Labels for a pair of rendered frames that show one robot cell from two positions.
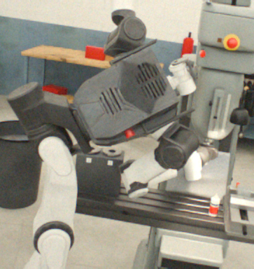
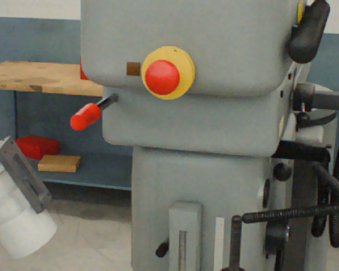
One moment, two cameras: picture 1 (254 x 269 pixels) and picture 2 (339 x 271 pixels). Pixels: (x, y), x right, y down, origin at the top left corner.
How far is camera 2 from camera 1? 0.83 m
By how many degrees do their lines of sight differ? 10
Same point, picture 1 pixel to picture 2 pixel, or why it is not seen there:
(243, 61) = (240, 120)
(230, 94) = (222, 218)
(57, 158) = not seen: outside the picture
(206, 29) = (92, 38)
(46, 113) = not seen: outside the picture
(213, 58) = (149, 118)
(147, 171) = not seen: outside the picture
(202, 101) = (146, 239)
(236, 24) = (177, 13)
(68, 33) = (52, 32)
